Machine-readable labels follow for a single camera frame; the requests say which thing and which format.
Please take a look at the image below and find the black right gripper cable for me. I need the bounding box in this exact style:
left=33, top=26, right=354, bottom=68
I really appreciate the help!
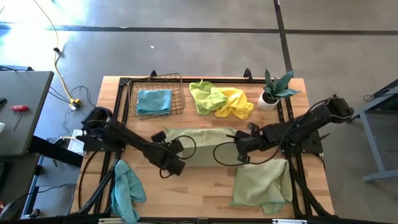
left=212, top=141, right=282, bottom=167

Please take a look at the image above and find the black aluminium table frame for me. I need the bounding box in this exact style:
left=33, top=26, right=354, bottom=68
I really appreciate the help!
left=70, top=67, right=336, bottom=224

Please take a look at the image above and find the blue microfiber towel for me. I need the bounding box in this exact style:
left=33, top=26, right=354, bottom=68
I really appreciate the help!
left=136, top=89, right=173, bottom=116

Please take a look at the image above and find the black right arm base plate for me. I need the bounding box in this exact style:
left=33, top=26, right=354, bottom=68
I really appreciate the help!
left=281, top=129, right=324, bottom=156

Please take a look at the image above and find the grey metal table frame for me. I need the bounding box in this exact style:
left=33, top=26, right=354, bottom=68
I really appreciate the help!
left=343, top=79, right=398, bottom=183

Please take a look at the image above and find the yellow floor cable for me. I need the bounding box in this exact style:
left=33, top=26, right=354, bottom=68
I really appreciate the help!
left=32, top=0, right=81, bottom=112

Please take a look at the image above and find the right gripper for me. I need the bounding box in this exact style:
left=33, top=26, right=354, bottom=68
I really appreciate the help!
left=226, top=122, right=265, bottom=164

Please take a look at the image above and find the yellow microfiber towel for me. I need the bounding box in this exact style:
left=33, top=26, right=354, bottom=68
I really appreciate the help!
left=214, top=86, right=255, bottom=120

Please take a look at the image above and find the lime green microfiber towel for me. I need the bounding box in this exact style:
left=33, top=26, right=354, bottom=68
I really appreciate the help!
left=188, top=79, right=229, bottom=116

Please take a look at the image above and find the black floor beam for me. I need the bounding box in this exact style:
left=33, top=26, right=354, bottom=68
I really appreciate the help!
left=29, top=136, right=85, bottom=168

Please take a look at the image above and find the black wire basket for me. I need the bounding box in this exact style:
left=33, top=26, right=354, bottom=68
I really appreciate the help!
left=127, top=72, right=187, bottom=121

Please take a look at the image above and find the white power box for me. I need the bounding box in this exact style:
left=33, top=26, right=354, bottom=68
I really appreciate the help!
left=67, top=129, right=86, bottom=156

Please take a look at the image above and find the red-handled tool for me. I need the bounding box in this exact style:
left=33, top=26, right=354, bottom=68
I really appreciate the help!
left=9, top=105, right=30, bottom=132

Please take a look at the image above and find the pale green microfiber towel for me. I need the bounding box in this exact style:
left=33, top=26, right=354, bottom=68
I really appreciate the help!
left=164, top=126, right=243, bottom=167
left=229, top=158, right=294, bottom=215

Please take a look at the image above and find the snake plant in white pot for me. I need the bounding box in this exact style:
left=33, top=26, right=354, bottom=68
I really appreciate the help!
left=257, top=68, right=302, bottom=111

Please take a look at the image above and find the teal microfiber towel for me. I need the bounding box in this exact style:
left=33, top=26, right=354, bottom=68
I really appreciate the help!
left=110, top=159, right=147, bottom=224

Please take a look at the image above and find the grey side table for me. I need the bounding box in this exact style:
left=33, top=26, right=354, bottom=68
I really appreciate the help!
left=0, top=70, right=55, bottom=156

